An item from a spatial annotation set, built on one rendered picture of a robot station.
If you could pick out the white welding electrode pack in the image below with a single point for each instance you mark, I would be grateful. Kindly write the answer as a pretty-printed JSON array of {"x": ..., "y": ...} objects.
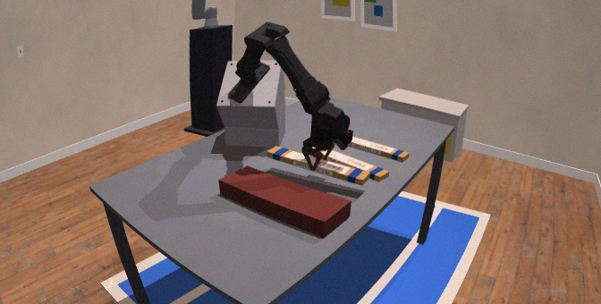
[{"x": 376, "y": 173}]

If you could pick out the white electrode pack with blue and orange bands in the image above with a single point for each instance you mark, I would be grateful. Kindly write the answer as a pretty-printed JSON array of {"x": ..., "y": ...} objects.
[{"x": 328, "y": 168}]

